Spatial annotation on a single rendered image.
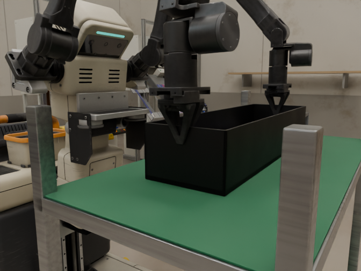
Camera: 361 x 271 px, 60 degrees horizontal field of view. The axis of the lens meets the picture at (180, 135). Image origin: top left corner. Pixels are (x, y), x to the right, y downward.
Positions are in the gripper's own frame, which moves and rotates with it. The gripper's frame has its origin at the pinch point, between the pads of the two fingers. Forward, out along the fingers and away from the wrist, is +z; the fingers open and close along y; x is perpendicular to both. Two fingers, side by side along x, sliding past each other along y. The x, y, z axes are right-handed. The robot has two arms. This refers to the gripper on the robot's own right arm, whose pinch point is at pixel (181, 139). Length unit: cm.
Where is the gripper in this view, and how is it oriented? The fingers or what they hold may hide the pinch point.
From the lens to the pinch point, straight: 55.4
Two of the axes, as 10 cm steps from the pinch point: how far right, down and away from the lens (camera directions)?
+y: 5.5, -1.4, 8.2
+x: -8.3, -0.8, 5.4
